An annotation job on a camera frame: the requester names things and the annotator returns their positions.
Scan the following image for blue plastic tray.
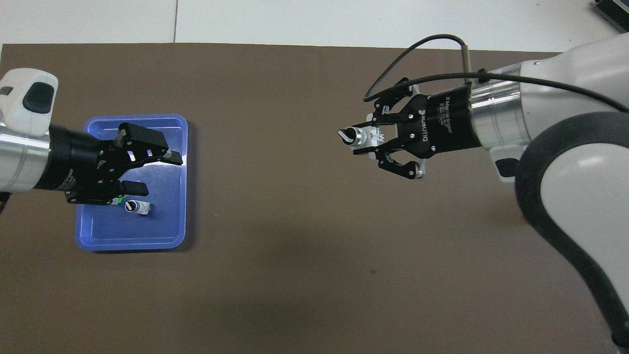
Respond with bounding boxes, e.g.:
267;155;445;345
75;114;189;252

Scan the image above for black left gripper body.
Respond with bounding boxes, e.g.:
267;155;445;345
33;124;149;201

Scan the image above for grey ribbed metal device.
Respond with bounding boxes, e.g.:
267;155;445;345
592;0;629;32

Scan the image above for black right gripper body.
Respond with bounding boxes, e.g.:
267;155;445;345
410;83;483;159

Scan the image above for brown table mat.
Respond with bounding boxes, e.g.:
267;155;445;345
0;43;619;354

